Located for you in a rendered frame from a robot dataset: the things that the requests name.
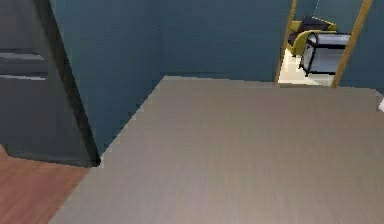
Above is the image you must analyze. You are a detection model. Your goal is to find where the yellow armchair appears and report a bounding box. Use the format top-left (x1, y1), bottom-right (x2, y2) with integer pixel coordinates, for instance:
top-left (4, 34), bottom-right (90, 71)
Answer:
top-left (287, 16), bottom-right (338, 58)

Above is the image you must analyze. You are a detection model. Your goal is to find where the dark grey fridge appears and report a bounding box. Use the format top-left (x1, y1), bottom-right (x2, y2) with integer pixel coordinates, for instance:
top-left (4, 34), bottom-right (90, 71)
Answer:
top-left (0, 0), bottom-right (102, 168)

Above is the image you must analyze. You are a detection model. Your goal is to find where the wooden door frame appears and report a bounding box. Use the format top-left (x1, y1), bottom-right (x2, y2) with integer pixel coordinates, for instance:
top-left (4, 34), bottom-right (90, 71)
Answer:
top-left (273, 0), bottom-right (374, 89)

